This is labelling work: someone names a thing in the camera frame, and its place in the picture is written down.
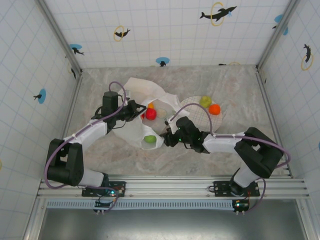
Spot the red apple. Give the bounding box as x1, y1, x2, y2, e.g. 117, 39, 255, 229
145, 108, 158, 121

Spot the white plastic bag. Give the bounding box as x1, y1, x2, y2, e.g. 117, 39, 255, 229
113, 76, 180, 151

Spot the orange tangerine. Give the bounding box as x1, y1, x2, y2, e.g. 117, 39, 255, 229
208, 103, 222, 115

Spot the white plate with blue grid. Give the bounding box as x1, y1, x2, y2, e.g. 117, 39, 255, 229
178, 95, 226, 133

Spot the grey metal sheet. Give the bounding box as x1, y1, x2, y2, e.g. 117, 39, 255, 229
37, 208, 310, 240

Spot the aluminium side rail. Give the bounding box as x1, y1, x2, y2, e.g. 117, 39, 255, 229
256, 65, 294, 179
61, 74, 83, 138

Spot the aluminium mounting rail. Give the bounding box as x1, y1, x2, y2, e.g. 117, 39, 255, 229
37, 176, 311, 200

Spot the white slotted cable duct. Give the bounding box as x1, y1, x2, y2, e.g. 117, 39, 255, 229
46, 199, 237, 210

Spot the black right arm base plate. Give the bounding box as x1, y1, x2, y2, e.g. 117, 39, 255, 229
213, 180, 261, 198

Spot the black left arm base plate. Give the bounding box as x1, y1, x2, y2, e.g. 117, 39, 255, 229
81, 180, 127, 198

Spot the aluminium frame post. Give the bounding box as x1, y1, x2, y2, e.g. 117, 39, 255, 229
256, 0, 301, 72
34, 0, 83, 76

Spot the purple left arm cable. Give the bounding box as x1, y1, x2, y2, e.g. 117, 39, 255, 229
43, 81, 127, 213

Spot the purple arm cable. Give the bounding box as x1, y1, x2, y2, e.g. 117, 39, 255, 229
43, 81, 127, 213
169, 102, 292, 214

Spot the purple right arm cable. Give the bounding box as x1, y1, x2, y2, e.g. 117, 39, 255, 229
169, 102, 292, 214

